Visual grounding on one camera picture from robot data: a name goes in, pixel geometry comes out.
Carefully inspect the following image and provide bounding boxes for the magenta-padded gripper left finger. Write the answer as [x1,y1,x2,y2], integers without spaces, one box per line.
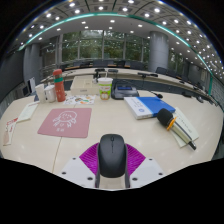
[59,142,101,189]

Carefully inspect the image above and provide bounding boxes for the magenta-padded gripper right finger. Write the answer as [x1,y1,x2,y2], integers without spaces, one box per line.
[124,143,167,189]

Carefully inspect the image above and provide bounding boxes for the black computer mouse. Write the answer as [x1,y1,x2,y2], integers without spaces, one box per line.
[97,133,128,179]

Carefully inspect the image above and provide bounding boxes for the pink printed mouse pad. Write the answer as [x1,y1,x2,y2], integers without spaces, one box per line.
[37,107,93,139]

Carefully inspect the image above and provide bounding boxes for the black handheld microphone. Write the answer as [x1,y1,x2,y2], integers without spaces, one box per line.
[156,107,198,151]

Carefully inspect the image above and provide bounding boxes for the white booklet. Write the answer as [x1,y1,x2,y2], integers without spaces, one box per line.
[169,107,200,149]

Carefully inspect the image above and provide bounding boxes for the blue and white book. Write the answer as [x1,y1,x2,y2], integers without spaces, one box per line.
[123,96,176,120]

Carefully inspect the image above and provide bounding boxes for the white sticker sheet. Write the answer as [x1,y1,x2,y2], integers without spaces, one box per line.
[62,94,97,106]

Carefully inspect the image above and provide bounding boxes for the white leaflet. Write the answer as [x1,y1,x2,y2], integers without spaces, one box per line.
[16,101,40,123]

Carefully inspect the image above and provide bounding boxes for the red and white pamphlet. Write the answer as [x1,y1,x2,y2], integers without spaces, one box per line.
[2,117,19,147]

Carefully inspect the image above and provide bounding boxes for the white lidded mug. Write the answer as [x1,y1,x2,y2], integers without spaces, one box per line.
[44,84,57,103]

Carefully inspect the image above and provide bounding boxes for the red bottle with green band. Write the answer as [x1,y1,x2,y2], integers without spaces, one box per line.
[52,68,67,103]

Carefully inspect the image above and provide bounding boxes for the black desktop device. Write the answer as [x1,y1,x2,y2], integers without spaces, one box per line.
[110,82,140,101]

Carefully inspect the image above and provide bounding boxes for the stack of white paper cups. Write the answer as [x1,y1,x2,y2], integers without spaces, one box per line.
[34,83,47,104]

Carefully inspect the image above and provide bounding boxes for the cream cardboard box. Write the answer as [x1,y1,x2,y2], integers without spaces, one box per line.
[69,75,100,97]

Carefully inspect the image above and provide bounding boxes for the printed paper cup with straw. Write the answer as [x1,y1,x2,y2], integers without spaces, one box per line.
[97,71,114,101]

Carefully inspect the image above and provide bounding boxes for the dark office chairs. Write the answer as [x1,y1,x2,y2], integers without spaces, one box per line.
[73,59,214,88]

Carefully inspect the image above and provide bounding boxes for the ceiling lights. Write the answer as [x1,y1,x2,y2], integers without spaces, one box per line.
[19,0,224,74]

